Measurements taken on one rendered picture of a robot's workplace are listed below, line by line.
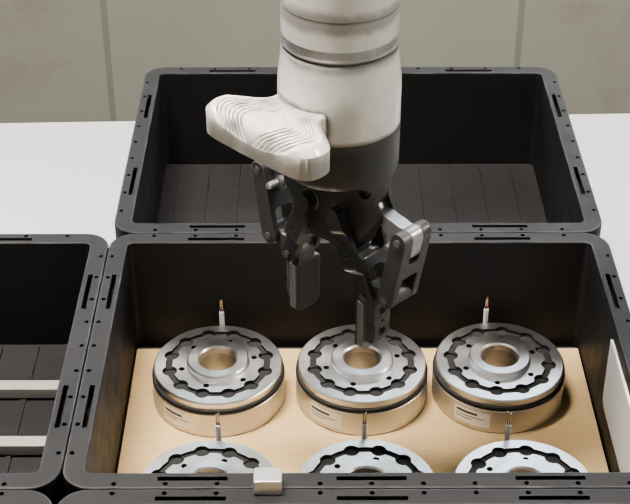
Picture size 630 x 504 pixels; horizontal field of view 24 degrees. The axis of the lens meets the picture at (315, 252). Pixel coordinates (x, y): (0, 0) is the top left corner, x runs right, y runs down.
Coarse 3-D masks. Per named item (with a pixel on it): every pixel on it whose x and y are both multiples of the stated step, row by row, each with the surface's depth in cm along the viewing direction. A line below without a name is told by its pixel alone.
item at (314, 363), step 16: (320, 336) 117; (336, 336) 118; (352, 336) 118; (400, 336) 117; (304, 352) 116; (320, 352) 116; (400, 352) 116; (416, 352) 116; (304, 368) 114; (320, 368) 114; (400, 368) 114; (416, 368) 114; (304, 384) 113; (320, 384) 113; (336, 384) 112; (352, 384) 113; (368, 384) 112; (384, 384) 112; (400, 384) 113; (416, 384) 112; (336, 400) 111; (352, 400) 111; (368, 400) 111; (384, 400) 111; (400, 400) 111
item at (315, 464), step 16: (336, 448) 106; (352, 448) 106; (368, 448) 106; (384, 448) 106; (400, 448) 106; (304, 464) 105; (320, 464) 105; (336, 464) 105; (400, 464) 105; (416, 464) 105
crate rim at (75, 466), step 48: (144, 240) 117; (192, 240) 117; (240, 240) 117; (432, 240) 117; (480, 240) 117; (528, 240) 117; (576, 240) 117; (96, 336) 106; (624, 336) 106; (96, 384) 101; (96, 480) 93; (144, 480) 93; (192, 480) 93; (240, 480) 93; (288, 480) 93; (336, 480) 93; (384, 480) 93; (432, 480) 93; (480, 480) 93; (528, 480) 93; (576, 480) 93; (624, 480) 93
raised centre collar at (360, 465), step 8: (344, 464) 104; (352, 464) 104; (360, 464) 104; (368, 464) 104; (376, 464) 104; (384, 464) 104; (336, 472) 103; (344, 472) 103; (352, 472) 103; (360, 472) 104; (368, 472) 104; (376, 472) 104; (384, 472) 103; (392, 472) 103
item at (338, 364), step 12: (336, 348) 115; (348, 348) 115; (360, 348) 116; (372, 348) 115; (384, 348) 115; (336, 360) 114; (384, 360) 114; (336, 372) 113; (348, 372) 113; (360, 372) 113; (372, 372) 113; (384, 372) 113
